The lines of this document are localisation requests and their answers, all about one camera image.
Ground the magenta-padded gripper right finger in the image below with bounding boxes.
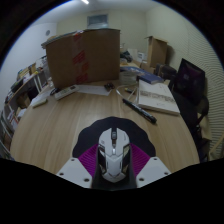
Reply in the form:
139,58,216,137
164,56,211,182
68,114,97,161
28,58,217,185
129,143,172,188

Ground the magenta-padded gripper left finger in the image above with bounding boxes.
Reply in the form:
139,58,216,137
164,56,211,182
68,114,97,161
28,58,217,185
56,143,99,189

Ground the white and grey computer mouse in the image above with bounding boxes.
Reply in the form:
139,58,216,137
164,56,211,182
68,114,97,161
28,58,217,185
97,127,132,184

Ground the black marker pen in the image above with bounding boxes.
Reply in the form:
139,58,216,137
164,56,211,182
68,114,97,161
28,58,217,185
121,97,158,125

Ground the open white book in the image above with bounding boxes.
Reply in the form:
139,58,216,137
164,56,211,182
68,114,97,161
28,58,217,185
137,78,182,117

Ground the black office chair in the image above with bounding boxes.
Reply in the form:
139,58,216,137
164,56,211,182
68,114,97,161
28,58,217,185
171,58,210,161

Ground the small black clip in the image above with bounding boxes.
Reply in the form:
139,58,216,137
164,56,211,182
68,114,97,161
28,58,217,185
103,82,116,92

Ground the wooden side desk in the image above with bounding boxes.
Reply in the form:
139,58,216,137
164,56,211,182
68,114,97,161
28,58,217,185
3,63,48,111

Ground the large brown cardboard box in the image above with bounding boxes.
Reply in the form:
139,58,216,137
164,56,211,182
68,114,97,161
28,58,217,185
44,28,122,90

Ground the tall brown cardboard box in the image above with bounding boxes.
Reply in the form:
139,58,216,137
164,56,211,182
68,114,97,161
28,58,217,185
144,35,169,69

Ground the window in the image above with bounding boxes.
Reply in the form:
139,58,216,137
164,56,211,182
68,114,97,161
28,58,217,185
87,13,109,29

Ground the white cable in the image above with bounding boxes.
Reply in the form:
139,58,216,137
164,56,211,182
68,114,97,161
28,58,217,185
115,83,139,104

